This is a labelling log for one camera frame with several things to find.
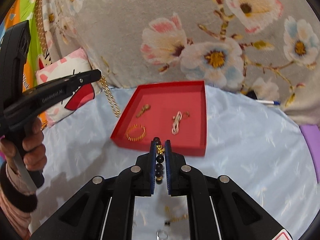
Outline gold watch band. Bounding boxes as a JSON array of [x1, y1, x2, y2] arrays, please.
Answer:
[[136, 104, 151, 118]]

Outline grey floral blanket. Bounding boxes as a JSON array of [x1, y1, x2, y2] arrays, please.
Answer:
[[42, 0, 319, 125]]

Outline green orange cartoon fabric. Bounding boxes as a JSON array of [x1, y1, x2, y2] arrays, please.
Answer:
[[0, 0, 48, 131]]

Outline red cardboard tray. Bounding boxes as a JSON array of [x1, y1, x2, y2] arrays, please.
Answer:
[[111, 81, 207, 157]]

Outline pearl bracelet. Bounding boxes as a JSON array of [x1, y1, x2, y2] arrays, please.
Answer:
[[171, 110, 183, 135]]

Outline light blue palm bedsheet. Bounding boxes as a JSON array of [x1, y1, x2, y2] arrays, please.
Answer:
[[29, 87, 319, 239]]

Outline gold bead chain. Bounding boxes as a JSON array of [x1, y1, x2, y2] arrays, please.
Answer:
[[99, 76, 122, 118]]

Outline white cartoon face pillow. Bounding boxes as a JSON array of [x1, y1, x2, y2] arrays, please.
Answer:
[[36, 48, 100, 127]]

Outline blue white pen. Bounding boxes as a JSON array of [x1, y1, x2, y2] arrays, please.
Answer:
[[256, 100, 280, 106]]

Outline purple book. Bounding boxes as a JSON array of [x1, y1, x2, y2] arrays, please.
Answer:
[[300, 125, 320, 183]]

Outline left hand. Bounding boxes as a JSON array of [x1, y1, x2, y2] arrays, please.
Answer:
[[1, 118, 47, 174]]

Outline dark bead bracelet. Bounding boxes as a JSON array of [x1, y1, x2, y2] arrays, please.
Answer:
[[152, 136, 165, 185]]

